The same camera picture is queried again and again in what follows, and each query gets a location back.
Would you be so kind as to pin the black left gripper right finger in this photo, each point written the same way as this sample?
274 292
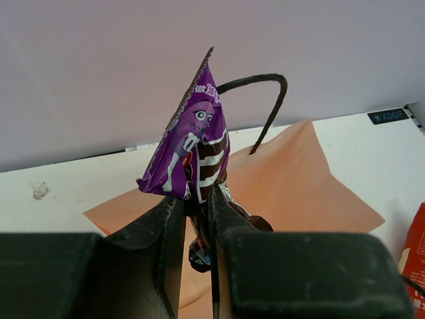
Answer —
258 274

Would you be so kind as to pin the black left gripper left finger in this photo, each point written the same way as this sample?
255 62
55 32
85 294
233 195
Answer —
132 273

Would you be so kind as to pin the purple brown candy packet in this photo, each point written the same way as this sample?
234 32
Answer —
192 157

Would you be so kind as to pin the large red chips bag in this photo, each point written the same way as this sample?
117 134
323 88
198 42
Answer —
411 263

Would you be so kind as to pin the orange paper bag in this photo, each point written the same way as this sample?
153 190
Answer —
287 181

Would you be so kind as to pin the black table corner label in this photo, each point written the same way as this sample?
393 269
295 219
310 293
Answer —
388 116

